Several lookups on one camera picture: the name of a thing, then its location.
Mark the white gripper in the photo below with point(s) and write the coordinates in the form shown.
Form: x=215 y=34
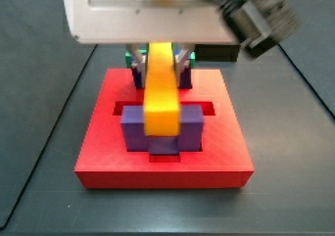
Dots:
x=142 y=21

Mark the yellow rectangular block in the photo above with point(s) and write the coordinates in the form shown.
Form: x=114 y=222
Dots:
x=162 y=107

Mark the red slotted board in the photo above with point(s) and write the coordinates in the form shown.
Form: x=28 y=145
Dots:
x=206 y=157

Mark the purple U-shaped block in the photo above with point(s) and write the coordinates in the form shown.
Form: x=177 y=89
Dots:
x=170 y=136

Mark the black angled bracket holder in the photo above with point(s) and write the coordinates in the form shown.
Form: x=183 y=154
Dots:
x=217 y=53

